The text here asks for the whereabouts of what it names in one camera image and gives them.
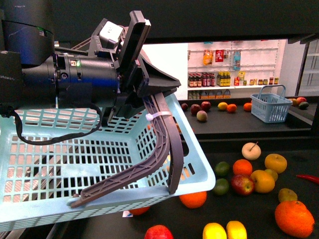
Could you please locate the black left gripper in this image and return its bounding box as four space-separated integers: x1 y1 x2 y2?
88 10 184 195

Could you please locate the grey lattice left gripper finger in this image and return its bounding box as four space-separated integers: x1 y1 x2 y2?
70 94 172 208

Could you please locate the yellow lemon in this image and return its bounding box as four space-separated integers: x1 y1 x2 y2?
217 102 228 111
226 221 247 239
202 223 227 239

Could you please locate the light teal plastic basket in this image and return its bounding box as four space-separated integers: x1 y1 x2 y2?
0 95 215 232

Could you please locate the orange on front shelf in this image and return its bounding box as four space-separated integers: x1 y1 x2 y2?
232 159 253 176

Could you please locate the white sauce shelf unit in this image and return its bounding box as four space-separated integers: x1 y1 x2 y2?
186 40 286 100

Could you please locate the green lime upper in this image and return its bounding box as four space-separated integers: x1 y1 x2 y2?
214 161 230 177

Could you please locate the green lime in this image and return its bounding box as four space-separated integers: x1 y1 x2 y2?
212 178 229 196
214 161 230 177

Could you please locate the large orange front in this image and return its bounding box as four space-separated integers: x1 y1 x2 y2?
179 191 207 209

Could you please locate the green lime lower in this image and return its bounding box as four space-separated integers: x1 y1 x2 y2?
212 178 229 196

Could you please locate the red apple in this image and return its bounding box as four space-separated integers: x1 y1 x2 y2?
231 174 255 196

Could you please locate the white pear with stem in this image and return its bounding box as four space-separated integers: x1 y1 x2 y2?
242 142 261 161

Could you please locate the red tomato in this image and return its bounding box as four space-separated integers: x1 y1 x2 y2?
144 225 173 239

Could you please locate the yellow orange apple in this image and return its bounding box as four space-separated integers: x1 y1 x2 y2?
250 170 275 194

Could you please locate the small green yellow fruit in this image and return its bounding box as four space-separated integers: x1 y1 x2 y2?
265 169 278 182

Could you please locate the yellow pear fruit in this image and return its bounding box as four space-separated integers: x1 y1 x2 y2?
264 153 288 174

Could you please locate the blue plastic basket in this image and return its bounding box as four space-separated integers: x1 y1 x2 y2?
251 84 293 123

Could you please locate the big orange at right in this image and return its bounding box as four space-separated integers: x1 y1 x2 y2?
275 201 315 239

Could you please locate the red chili pepper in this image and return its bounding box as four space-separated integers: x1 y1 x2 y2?
296 174 319 185

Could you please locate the black cable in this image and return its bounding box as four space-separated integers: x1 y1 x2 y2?
0 102 103 146

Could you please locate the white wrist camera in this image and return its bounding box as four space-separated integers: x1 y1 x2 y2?
99 21 124 44

